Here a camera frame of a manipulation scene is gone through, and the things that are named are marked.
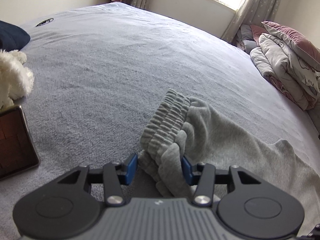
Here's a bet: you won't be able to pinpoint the white plush toy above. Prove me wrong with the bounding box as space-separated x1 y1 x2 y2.
0 49 35 110

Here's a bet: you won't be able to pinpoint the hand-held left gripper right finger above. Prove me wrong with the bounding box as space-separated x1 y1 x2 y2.
181 156 263 207

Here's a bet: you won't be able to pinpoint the folded grey comforter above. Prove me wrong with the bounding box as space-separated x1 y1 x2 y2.
250 34 320 110

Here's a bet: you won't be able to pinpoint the grey sweatpants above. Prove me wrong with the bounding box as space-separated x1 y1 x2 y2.
138 89 320 238

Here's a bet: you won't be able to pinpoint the black smartphone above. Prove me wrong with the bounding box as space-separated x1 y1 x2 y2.
0 105 40 180

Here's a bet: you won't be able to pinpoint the black oval blanket label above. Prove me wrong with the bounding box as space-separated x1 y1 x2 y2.
36 18 54 27

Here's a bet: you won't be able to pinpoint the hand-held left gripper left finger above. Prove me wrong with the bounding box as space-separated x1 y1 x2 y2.
57 153 138 207

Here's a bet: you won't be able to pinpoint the grey pillow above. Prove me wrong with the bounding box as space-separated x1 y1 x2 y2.
236 24 258 54

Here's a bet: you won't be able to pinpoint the dark blue pillow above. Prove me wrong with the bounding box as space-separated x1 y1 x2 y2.
0 20 31 52

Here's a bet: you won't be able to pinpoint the large pink velvet pillow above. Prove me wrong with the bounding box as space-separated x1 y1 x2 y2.
261 21 320 72

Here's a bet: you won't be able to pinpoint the white printed quilt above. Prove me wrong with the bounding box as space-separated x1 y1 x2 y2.
287 45 320 98

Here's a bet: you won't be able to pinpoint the small pink pillow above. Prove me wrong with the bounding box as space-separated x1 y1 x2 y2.
250 24 269 47

